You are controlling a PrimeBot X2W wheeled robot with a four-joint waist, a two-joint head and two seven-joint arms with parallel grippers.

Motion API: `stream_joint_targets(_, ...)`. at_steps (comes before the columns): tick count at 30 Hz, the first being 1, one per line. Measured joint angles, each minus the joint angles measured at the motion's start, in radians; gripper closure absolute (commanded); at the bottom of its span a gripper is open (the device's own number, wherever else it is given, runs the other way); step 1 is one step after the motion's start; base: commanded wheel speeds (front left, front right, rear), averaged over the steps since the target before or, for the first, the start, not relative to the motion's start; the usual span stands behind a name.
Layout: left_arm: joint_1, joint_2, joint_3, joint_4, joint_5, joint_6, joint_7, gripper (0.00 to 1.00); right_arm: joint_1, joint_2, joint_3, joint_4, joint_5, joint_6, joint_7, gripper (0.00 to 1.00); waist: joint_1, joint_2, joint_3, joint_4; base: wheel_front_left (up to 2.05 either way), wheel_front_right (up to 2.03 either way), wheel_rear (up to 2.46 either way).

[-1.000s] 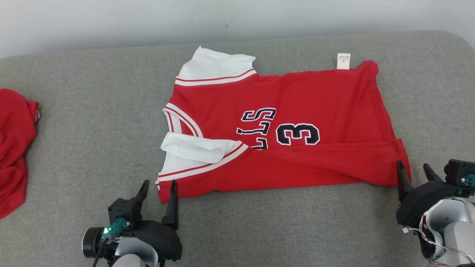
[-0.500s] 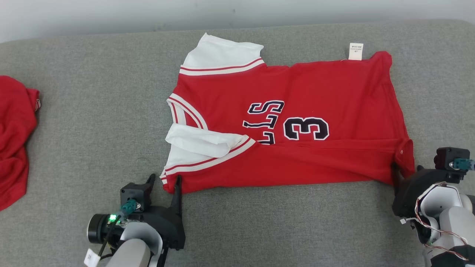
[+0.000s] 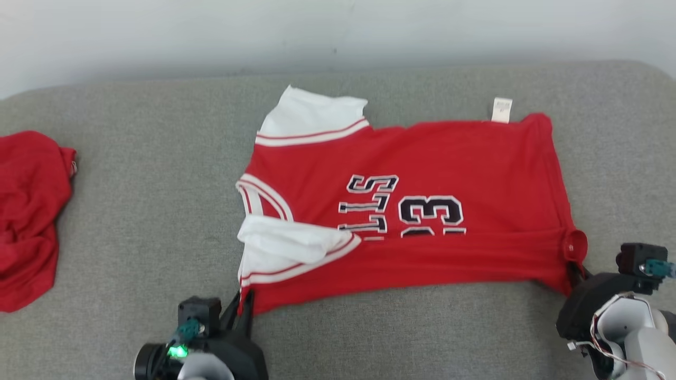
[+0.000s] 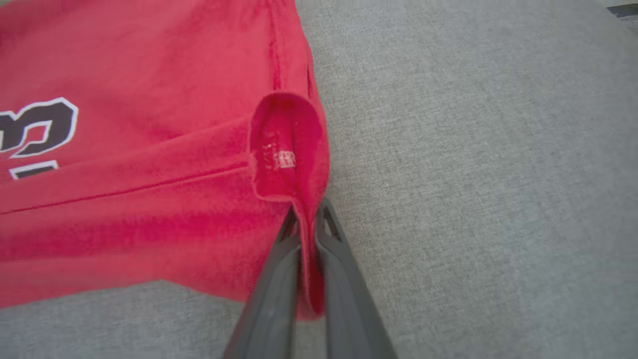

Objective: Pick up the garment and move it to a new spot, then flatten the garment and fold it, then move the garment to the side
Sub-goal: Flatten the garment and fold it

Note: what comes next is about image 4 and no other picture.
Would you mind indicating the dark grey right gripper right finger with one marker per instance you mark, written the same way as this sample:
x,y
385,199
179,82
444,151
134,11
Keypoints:
x,y
349,309

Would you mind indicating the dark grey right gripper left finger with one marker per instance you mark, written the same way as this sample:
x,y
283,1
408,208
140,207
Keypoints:
x,y
269,309

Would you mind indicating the red Bulls basketball shorts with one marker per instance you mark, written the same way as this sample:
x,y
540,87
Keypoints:
x,y
149,199

